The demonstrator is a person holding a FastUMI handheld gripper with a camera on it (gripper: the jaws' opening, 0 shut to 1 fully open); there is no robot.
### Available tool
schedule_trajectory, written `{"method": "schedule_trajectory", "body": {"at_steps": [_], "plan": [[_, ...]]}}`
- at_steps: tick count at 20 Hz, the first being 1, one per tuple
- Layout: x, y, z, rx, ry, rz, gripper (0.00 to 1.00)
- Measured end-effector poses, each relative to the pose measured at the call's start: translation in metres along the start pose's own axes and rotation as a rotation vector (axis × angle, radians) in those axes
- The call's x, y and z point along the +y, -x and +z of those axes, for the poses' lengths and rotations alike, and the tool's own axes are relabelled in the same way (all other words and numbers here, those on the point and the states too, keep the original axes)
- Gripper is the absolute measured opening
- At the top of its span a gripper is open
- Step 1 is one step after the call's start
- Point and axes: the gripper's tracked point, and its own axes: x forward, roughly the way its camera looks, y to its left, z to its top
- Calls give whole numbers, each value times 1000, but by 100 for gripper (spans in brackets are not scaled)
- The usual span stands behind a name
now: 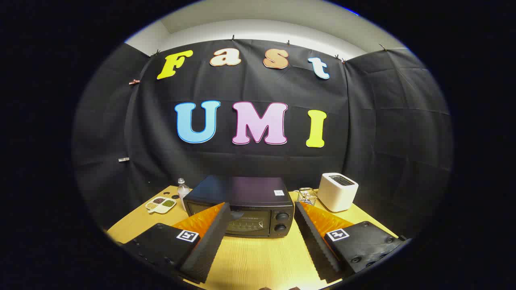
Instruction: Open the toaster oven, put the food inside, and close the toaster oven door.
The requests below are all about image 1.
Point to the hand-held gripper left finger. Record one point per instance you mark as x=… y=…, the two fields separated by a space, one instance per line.
x=209 y=241

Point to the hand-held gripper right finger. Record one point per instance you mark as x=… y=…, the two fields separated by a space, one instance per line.
x=314 y=241

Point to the black toaster oven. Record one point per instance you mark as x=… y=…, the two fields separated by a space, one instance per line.
x=242 y=189

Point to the white toaster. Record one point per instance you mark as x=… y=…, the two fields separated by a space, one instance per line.
x=336 y=193

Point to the clear plastic bottle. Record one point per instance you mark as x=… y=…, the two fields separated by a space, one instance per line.
x=183 y=193

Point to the white divided spice dish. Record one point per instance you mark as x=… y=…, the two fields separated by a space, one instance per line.
x=160 y=204

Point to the black backdrop cloth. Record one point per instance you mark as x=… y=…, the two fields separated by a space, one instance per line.
x=363 y=121

